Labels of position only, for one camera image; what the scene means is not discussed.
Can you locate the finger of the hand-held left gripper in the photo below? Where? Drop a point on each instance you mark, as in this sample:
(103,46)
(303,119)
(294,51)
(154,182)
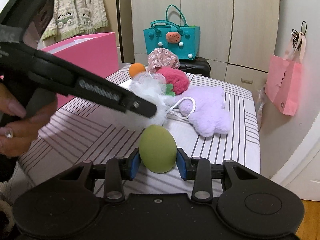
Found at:
(100,87)

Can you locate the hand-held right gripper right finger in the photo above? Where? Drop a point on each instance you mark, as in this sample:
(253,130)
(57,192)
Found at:
(181,166)

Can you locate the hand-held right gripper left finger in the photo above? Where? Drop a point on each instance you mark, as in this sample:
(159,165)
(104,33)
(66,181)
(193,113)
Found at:
(135,165)

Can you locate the green egg-shaped sponge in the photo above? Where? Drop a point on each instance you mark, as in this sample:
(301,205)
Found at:
(157,150)

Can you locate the pink storage box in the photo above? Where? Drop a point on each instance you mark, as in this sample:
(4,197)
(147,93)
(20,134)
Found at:
(95,55)

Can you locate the white mesh bath loofah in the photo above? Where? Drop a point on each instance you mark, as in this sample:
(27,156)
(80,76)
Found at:
(147,90)

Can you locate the purple star plush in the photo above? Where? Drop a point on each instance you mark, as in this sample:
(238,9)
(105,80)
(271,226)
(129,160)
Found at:
(207,112)

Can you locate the pink floral cloth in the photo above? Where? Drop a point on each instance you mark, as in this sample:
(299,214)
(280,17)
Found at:
(162,57)

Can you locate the red strawberry plush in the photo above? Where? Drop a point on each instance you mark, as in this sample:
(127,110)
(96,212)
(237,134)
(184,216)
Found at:
(175,78)

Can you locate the person's left hand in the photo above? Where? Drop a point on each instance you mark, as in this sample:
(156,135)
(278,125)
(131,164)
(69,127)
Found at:
(32,125)

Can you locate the orange ball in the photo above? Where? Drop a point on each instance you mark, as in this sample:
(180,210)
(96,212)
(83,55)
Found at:
(137,69)

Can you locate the striped tablecloth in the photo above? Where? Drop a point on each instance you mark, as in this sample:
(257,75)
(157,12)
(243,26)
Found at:
(100,135)

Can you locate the white fleece robe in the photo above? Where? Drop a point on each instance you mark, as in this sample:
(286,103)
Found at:
(75,2)

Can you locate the teal felt tote bag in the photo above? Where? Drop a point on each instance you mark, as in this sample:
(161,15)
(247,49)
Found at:
(157,40)

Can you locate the beige tall cabinet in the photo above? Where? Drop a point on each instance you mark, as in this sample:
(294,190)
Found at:
(110,5)

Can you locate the black suitcase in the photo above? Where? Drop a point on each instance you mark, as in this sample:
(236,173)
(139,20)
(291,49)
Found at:
(197,67)

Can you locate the clear plastic bag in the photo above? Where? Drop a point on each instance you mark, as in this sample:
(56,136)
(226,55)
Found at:
(261,102)

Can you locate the white door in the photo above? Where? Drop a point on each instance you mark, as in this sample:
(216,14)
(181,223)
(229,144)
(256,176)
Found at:
(305,170)

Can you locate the pink paper bag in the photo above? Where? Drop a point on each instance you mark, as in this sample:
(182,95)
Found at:
(285,85)

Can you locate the beige wooden wardrobe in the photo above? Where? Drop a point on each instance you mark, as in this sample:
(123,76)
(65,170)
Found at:
(212,17)

